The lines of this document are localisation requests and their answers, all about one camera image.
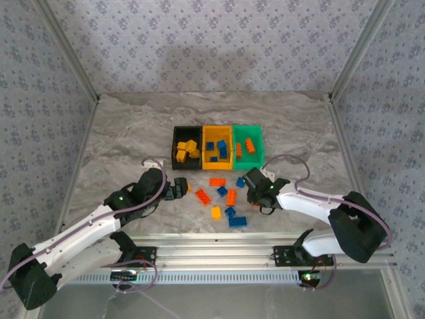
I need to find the wide aluminium base rail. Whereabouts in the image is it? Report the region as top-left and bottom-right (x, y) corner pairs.
(124, 231), (398, 270)

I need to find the green plastic bin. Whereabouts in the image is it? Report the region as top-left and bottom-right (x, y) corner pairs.
(231, 124), (266, 170)

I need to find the right controller board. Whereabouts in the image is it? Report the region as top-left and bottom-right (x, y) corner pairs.
(297, 270), (322, 287)

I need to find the slotted grey cable duct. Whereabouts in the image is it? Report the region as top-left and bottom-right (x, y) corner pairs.
(68, 269), (301, 286)

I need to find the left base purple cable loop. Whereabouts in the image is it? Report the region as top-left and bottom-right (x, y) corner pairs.
(108, 259), (159, 294)

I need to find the aluminium frame post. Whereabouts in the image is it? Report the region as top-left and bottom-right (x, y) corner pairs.
(327, 0), (396, 100)
(33, 0), (101, 102)

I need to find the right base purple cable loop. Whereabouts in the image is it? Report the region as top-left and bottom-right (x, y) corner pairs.
(300, 254), (338, 292)

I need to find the black plastic bin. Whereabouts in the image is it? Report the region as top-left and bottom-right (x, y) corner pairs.
(171, 125), (204, 171)

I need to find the controller board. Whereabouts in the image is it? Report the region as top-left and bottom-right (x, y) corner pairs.
(297, 270), (322, 287)
(111, 270), (139, 282)

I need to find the yellow plastic bin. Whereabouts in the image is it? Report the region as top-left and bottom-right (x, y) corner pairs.
(201, 125), (234, 171)

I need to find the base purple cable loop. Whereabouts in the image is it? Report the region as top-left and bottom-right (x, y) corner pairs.
(108, 259), (159, 294)
(300, 254), (338, 292)

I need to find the aluminium table side rail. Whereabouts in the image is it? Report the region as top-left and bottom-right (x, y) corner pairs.
(327, 94), (398, 266)
(51, 96), (102, 245)

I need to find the left controller board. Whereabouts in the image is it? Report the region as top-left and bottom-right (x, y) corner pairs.
(111, 270), (139, 282)

